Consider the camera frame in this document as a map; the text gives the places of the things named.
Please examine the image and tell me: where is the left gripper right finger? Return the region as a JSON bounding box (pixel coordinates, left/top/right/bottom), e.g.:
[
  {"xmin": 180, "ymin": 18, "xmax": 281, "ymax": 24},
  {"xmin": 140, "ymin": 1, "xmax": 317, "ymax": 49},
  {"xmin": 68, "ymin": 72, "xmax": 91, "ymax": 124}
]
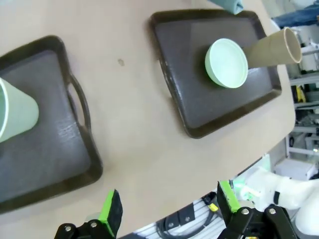
[{"xmin": 216, "ymin": 181, "xmax": 297, "ymax": 239}]

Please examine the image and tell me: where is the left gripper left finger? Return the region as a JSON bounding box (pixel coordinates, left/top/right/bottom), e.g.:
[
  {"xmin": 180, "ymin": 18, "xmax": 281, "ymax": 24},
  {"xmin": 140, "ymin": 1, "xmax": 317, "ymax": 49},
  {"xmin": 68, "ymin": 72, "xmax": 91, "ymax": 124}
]
[{"xmin": 55, "ymin": 189, "xmax": 124, "ymax": 239}]

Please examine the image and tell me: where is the light green bowl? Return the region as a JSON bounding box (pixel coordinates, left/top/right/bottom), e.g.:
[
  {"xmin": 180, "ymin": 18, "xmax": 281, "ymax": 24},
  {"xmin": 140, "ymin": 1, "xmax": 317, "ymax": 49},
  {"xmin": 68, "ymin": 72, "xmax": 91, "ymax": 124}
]
[{"xmin": 204, "ymin": 38, "xmax": 249, "ymax": 89}]

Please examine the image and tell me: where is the light green tall cup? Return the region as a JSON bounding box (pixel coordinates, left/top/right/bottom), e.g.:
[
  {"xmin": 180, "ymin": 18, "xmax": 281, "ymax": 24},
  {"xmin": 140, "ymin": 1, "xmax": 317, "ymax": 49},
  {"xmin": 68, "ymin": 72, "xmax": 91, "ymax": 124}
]
[{"xmin": 0, "ymin": 77, "xmax": 40, "ymax": 144}]

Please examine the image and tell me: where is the brown tall cup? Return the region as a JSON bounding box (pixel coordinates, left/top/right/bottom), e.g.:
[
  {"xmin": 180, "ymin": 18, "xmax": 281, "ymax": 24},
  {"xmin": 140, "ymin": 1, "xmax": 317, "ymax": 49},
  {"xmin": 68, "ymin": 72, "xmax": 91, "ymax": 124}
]
[{"xmin": 243, "ymin": 27, "xmax": 303, "ymax": 69}]

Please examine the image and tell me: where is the blue cloth mat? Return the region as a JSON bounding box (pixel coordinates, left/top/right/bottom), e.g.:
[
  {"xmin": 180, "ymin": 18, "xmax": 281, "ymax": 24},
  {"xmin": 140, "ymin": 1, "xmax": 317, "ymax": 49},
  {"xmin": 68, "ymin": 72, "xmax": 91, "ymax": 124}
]
[{"xmin": 209, "ymin": 0, "xmax": 244, "ymax": 14}]

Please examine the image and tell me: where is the white box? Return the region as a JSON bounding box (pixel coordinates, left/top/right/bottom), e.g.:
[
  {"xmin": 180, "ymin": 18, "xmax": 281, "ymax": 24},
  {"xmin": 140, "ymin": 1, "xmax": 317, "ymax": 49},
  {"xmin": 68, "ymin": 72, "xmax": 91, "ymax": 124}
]
[{"xmin": 274, "ymin": 159, "xmax": 318, "ymax": 180}]

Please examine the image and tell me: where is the metal shelf rack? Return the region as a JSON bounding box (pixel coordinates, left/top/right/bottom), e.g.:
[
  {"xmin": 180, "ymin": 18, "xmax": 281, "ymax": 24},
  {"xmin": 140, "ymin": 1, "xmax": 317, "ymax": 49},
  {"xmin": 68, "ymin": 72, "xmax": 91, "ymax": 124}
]
[{"xmin": 289, "ymin": 24, "xmax": 319, "ymax": 160}]

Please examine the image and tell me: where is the yellow tool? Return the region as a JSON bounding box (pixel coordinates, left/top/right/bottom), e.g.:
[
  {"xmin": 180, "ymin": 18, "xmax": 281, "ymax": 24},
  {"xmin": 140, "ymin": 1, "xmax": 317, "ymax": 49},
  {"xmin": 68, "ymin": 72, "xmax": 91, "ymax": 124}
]
[{"xmin": 295, "ymin": 86, "xmax": 306, "ymax": 102}]

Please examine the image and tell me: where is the bystander in blue jeans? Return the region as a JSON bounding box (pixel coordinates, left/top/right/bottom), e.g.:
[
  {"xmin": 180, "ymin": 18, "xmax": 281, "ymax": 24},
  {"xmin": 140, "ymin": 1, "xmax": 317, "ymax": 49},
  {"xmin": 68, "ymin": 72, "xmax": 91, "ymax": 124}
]
[{"xmin": 271, "ymin": 6, "xmax": 319, "ymax": 27}]

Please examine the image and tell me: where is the black cable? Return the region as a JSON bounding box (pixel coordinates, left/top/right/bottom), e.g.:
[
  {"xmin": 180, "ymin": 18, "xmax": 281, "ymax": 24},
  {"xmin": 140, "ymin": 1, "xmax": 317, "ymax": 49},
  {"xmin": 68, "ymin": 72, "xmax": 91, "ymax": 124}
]
[{"xmin": 156, "ymin": 196, "xmax": 221, "ymax": 239}]

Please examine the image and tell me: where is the dark brown tray with handles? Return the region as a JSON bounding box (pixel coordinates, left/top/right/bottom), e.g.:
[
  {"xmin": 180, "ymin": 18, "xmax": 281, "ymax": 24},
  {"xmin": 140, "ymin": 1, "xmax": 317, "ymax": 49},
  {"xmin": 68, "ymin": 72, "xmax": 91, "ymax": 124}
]
[
  {"xmin": 0, "ymin": 34, "xmax": 104, "ymax": 215},
  {"xmin": 149, "ymin": 10, "xmax": 283, "ymax": 139}
]

